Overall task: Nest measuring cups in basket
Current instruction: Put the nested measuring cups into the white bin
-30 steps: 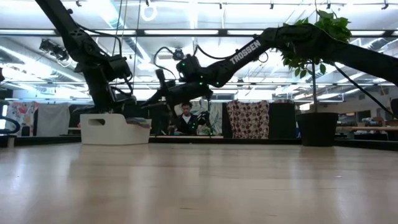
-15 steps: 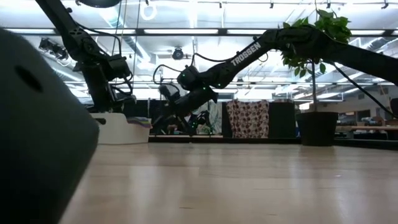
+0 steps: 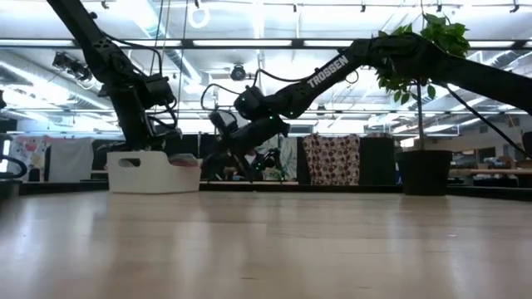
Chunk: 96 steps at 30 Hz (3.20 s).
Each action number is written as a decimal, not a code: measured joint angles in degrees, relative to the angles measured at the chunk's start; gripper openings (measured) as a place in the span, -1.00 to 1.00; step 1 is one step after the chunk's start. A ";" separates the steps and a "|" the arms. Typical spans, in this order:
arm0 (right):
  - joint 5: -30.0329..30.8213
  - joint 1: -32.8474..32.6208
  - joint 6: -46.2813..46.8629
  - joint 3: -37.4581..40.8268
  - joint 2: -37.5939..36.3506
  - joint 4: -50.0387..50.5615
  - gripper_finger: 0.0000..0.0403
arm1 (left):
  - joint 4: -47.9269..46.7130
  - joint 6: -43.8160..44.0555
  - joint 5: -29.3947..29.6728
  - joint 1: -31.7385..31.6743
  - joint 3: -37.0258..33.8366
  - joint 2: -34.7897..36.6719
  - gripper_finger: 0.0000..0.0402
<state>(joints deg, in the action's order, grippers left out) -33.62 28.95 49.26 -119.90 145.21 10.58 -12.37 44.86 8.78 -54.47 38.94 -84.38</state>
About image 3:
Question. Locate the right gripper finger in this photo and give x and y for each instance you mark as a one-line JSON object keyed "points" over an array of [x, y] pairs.
{"points": [[245, 164], [214, 160]]}

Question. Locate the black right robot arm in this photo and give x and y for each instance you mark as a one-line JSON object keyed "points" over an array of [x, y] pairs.
{"points": [[415, 58]]}

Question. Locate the black partition panel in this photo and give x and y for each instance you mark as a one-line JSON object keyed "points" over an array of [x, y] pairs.
{"points": [[376, 160]]}

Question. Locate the green potted plant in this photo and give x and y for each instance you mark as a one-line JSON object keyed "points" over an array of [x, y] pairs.
{"points": [[424, 172]]}

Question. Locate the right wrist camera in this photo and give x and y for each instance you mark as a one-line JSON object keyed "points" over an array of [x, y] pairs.
{"points": [[223, 122]]}

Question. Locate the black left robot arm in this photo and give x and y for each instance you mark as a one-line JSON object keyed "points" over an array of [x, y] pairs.
{"points": [[99, 50]]}

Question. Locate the grey cloth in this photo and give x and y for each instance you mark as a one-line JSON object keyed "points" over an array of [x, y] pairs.
{"points": [[70, 160]]}

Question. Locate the white plastic basket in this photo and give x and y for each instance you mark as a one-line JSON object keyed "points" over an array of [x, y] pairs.
{"points": [[154, 174]]}

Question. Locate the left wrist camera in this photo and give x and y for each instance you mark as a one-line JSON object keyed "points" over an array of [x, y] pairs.
{"points": [[160, 89]]}

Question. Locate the LED light bar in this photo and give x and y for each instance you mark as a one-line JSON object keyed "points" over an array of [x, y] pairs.
{"points": [[241, 43]]}

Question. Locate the black aluminium table frame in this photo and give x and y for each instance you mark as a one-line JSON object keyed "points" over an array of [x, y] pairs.
{"points": [[332, 187]]}

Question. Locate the floral cloth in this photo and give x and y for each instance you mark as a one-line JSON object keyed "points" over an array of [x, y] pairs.
{"points": [[25, 151]]}

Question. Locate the black spotlight cluster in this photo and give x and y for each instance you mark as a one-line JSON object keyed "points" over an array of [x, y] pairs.
{"points": [[70, 66]]}

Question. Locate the wooden desk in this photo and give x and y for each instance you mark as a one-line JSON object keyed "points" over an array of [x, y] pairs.
{"points": [[498, 170]]}

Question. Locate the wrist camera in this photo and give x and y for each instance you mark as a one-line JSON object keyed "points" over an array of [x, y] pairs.
{"points": [[223, 122], [160, 89]]}

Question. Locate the dotted patterned cloth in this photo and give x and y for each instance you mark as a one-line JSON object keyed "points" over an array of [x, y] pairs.
{"points": [[332, 160]]}

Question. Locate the leaf patterned cloth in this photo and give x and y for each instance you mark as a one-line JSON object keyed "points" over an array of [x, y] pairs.
{"points": [[289, 153]]}

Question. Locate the round black spotlight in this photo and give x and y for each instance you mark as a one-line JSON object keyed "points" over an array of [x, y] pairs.
{"points": [[238, 73]]}

